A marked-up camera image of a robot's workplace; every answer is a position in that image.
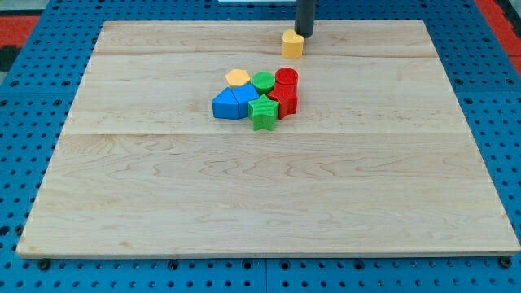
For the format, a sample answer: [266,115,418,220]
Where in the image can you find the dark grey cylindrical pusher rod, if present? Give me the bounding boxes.
[294,0,316,38]

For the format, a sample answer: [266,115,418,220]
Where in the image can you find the yellow heart block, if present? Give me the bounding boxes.
[282,29,304,59]

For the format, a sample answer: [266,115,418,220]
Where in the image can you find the red cylinder block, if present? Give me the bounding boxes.
[274,68,299,88]

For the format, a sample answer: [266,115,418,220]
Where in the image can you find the green cylinder block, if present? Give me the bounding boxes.
[252,72,276,94]

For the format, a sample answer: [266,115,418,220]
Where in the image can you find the red star block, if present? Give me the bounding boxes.
[268,83,298,120]

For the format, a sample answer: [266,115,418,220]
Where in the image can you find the yellow hexagon block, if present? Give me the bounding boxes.
[225,68,251,89]

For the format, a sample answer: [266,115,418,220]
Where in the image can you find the blue cube block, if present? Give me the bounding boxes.
[231,84,259,119]

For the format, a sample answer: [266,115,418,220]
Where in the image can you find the green star block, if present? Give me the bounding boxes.
[248,94,279,131]

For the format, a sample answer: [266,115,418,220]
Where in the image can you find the blue triangle block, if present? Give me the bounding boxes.
[212,88,239,120]

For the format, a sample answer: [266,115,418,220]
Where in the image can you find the light wooden board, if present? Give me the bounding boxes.
[16,20,520,259]

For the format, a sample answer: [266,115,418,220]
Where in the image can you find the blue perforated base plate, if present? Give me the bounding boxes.
[1,0,520,292]

